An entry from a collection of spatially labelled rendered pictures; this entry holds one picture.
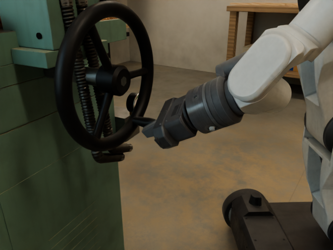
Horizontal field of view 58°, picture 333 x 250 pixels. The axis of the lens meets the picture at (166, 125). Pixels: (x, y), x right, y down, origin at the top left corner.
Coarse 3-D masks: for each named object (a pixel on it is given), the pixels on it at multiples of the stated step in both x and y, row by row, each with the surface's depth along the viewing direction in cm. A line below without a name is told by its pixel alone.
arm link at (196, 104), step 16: (192, 96) 53; (160, 112) 61; (176, 112) 56; (192, 112) 53; (208, 112) 51; (160, 128) 56; (176, 128) 55; (192, 128) 56; (208, 128) 54; (160, 144) 57; (176, 144) 57
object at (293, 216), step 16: (256, 192) 119; (240, 208) 119; (256, 208) 116; (272, 208) 123; (288, 208) 122; (304, 208) 122; (240, 224) 113; (256, 224) 111; (272, 224) 111; (288, 224) 114; (304, 224) 114; (240, 240) 113; (256, 240) 104; (272, 240) 104; (288, 240) 105; (304, 240) 107; (320, 240) 107
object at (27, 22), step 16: (0, 0) 58; (16, 0) 56; (32, 0) 54; (48, 0) 53; (96, 0) 63; (0, 16) 59; (16, 16) 57; (32, 16) 55; (48, 16) 53; (16, 32) 59; (32, 32) 57; (48, 32) 55; (64, 32) 57; (48, 48) 56
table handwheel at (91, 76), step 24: (72, 24) 48; (72, 48) 47; (96, 48) 54; (144, 48) 67; (48, 72) 65; (72, 72) 48; (96, 72) 60; (120, 72) 58; (144, 72) 68; (72, 96) 49; (144, 96) 70; (72, 120) 50; (96, 144) 57; (120, 144) 65
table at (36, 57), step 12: (108, 24) 82; (120, 24) 87; (0, 36) 56; (12, 36) 58; (108, 36) 83; (120, 36) 88; (0, 48) 57; (12, 48) 58; (24, 48) 58; (84, 48) 63; (0, 60) 57; (12, 60) 59; (24, 60) 57; (36, 60) 56; (48, 60) 55
